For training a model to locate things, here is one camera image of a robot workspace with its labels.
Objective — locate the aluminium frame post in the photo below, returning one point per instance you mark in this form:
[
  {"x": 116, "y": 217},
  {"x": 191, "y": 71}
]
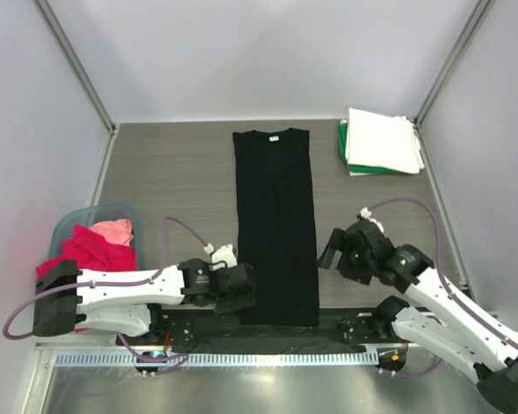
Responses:
[
  {"x": 65, "y": 46},
  {"x": 465, "y": 36}
]

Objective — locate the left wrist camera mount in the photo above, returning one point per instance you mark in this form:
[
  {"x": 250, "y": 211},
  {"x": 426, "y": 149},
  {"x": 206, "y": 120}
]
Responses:
[{"x": 222, "y": 257}]

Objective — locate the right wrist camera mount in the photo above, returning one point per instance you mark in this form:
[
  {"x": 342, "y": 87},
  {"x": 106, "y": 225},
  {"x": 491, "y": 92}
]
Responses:
[{"x": 366, "y": 214}]

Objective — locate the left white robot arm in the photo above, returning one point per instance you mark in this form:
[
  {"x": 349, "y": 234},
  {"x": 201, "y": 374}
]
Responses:
[{"x": 132, "y": 295}]

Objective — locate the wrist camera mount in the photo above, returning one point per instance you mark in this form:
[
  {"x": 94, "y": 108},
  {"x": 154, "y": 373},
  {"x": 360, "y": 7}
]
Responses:
[
  {"x": 222, "y": 257},
  {"x": 366, "y": 214}
]

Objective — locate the slotted cable duct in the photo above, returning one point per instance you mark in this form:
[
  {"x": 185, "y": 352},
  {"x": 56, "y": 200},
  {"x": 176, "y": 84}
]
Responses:
[{"x": 123, "y": 358}]

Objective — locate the pink t-shirt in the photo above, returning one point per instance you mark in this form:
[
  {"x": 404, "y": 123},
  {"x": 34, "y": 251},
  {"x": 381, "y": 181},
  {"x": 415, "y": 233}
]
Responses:
[{"x": 118, "y": 232}]

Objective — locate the red t-shirt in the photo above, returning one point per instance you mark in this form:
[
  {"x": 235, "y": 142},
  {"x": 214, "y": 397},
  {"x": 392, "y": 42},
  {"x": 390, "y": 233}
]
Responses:
[{"x": 56, "y": 314}]

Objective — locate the aluminium rail bracket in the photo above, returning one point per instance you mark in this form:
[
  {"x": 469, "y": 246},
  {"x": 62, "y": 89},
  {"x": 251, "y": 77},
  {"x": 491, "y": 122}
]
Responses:
[{"x": 487, "y": 314}]

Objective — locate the left aluminium frame post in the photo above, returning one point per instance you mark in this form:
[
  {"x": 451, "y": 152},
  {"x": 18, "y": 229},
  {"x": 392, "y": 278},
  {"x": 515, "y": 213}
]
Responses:
[{"x": 65, "y": 46}]

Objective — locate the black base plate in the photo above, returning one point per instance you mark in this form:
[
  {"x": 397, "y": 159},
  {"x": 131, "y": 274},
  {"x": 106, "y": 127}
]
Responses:
[{"x": 201, "y": 331}]

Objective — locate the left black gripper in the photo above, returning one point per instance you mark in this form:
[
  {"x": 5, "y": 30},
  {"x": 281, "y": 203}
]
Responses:
[{"x": 242, "y": 300}]

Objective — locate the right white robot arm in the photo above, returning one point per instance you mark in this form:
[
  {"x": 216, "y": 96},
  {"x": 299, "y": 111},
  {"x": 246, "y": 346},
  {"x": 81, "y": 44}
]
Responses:
[{"x": 430, "y": 310}]

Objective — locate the blue plastic basket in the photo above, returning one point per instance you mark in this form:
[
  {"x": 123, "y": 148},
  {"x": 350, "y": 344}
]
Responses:
[{"x": 69, "y": 220}]

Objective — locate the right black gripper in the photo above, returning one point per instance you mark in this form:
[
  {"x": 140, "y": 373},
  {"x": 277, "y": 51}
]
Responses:
[{"x": 340, "y": 241}]

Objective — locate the folded green t-shirt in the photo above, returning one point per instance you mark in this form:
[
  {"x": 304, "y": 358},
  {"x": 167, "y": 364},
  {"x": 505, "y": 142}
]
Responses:
[{"x": 344, "y": 151}]

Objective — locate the black t-shirt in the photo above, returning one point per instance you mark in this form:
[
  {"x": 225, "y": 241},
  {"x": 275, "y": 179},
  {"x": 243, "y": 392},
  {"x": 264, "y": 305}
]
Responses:
[{"x": 276, "y": 226}]

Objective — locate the right aluminium frame post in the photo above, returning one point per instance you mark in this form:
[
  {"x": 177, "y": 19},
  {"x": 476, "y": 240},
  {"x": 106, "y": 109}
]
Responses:
[{"x": 465, "y": 36}]

